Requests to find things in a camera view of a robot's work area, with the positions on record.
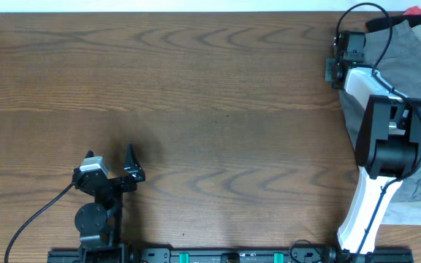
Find grey shorts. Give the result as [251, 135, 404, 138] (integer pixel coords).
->
[337, 19, 421, 203]

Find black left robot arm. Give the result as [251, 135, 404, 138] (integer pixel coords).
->
[72, 144, 145, 249]

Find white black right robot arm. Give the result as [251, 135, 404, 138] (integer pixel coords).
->
[327, 50, 421, 262]

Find black garment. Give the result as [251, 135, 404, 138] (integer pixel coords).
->
[365, 15, 421, 32]

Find beige khaki shorts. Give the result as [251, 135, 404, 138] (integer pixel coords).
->
[380, 23, 421, 226]

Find black left camera cable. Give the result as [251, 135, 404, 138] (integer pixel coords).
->
[4, 182, 76, 263]

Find black camera cable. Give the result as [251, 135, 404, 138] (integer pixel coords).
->
[333, 1, 421, 263]
[4, 182, 76, 263]

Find black right camera cable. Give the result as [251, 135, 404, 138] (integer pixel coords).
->
[333, 1, 421, 263]

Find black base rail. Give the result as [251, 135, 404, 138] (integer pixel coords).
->
[47, 243, 414, 263]

